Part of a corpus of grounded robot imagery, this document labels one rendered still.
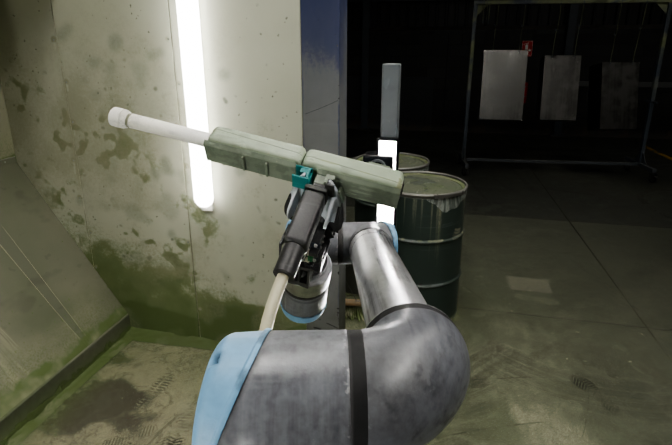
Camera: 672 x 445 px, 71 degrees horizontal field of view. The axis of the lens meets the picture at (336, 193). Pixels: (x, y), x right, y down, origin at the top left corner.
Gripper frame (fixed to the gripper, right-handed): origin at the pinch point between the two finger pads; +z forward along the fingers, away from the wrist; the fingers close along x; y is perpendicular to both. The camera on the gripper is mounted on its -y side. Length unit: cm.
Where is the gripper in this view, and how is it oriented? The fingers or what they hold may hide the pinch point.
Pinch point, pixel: (318, 179)
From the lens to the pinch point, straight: 70.6
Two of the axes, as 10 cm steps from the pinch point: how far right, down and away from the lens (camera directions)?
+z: 1.0, -6.5, -7.6
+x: -9.6, -2.7, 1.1
